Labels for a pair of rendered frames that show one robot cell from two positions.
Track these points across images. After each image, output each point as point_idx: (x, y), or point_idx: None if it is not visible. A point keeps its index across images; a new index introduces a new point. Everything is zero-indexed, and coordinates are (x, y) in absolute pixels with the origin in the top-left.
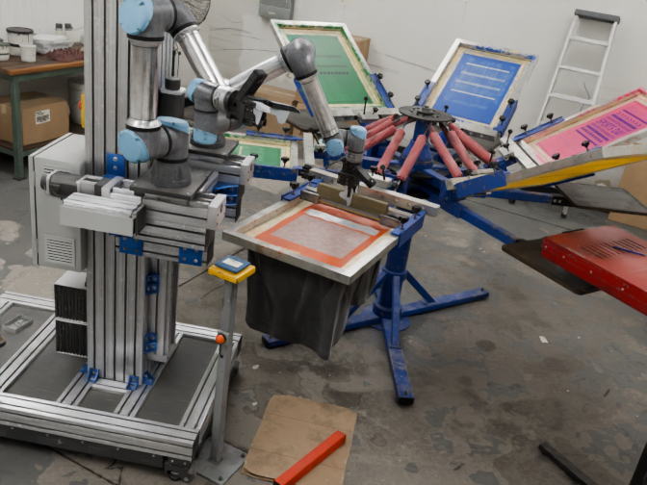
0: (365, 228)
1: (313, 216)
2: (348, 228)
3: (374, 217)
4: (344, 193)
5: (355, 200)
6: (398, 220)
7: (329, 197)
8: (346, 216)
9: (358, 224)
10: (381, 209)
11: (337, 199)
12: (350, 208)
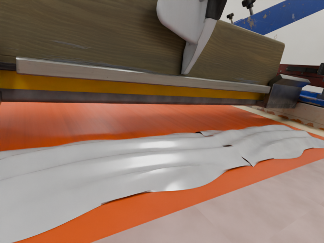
0: (287, 133)
1: (96, 234)
2: (303, 164)
3: (243, 96)
4: (183, 4)
5: (210, 42)
6: (309, 82)
7: (83, 45)
8: (168, 123)
9: (251, 130)
10: (273, 60)
11: (131, 50)
12: (202, 78)
